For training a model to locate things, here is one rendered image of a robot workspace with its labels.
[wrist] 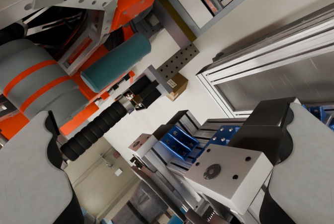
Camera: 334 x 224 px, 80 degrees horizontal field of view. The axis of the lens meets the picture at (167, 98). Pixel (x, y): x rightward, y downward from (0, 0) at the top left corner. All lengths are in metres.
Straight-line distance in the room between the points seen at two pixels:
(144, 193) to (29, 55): 0.58
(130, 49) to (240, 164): 0.53
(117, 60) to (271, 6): 0.67
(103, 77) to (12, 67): 0.25
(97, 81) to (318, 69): 0.72
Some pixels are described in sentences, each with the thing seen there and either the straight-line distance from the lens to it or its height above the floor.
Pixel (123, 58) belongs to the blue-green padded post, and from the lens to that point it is 0.71.
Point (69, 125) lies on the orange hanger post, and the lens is 2.91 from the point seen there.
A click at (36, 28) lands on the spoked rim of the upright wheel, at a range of 0.69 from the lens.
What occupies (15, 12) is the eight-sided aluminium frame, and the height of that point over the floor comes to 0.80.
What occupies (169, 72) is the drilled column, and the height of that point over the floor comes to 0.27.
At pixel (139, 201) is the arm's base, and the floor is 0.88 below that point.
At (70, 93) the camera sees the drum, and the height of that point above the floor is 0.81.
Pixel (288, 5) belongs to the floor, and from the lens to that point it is 0.99.
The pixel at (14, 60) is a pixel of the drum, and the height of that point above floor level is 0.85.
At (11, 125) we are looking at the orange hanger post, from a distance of 1.01.
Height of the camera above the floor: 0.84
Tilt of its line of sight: 22 degrees down
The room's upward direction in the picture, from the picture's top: 134 degrees counter-clockwise
